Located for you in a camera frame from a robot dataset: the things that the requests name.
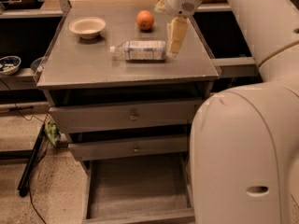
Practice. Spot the blue patterned bowl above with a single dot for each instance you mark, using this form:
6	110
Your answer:
9	65

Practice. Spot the middle grey drawer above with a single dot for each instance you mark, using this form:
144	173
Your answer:
130	147

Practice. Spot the orange fruit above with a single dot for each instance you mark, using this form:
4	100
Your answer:
144	20

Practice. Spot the clear plastic container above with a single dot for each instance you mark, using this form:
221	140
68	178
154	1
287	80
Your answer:
37	66

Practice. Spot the green power strip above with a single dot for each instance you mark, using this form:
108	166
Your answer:
52	133

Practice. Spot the grey side shelf bar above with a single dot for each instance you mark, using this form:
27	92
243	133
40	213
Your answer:
236	67

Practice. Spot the clear plastic water bottle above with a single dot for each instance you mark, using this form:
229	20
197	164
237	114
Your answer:
139	50

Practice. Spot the bottom grey drawer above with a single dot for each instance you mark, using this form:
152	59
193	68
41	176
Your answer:
150	189

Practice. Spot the grey drawer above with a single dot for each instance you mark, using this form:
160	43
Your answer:
150	189
130	147
106	117

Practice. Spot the top grey drawer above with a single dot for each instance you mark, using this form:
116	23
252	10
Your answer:
106	117

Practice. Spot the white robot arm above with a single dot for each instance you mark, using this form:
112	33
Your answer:
244	140

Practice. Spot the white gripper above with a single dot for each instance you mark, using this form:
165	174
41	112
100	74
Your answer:
179	4

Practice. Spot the grey drawer cabinet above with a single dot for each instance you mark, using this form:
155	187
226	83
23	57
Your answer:
83	72

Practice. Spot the white paper bowl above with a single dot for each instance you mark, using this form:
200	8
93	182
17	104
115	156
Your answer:
87	27

